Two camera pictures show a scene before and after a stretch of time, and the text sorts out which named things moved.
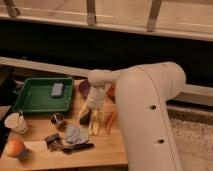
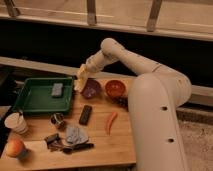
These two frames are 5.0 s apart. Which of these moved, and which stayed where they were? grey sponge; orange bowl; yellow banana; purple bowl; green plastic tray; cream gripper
Moved: yellow banana; cream gripper
Stayed: orange bowl; grey sponge; green plastic tray; purple bowl
